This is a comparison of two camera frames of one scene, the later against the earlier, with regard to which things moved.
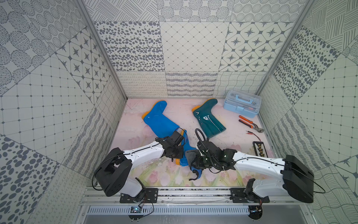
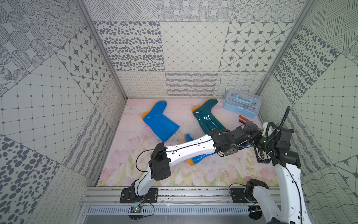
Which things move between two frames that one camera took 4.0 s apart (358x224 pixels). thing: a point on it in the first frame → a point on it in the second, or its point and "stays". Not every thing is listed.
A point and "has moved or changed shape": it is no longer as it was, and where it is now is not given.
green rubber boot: [209, 124] stays
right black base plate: [240, 195] stays
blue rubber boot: [184, 142] has moved or changed shape
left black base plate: [147, 195] stays
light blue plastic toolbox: [242, 103] stays
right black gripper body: [203, 162] → [265, 143]
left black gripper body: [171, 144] → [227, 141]
